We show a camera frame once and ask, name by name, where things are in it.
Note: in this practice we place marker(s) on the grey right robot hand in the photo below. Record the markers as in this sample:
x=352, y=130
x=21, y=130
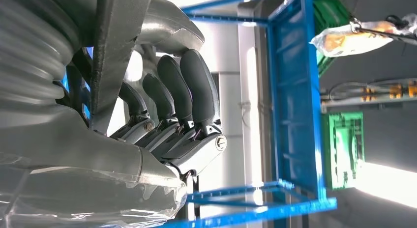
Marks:
x=81, y=161

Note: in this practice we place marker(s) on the blue metal shelf rack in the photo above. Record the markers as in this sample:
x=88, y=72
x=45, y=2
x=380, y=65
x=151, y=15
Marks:
x=293, y=89

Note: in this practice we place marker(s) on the green plastic crate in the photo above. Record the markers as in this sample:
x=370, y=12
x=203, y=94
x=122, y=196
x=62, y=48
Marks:
x=329, y=11
x=342, y=148

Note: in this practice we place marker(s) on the clear bag with orange contents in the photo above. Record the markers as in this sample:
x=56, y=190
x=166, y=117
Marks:
x=351, y=37

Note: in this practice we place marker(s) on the metal rail with yellow clamps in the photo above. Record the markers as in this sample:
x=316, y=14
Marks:
x=358, y=102

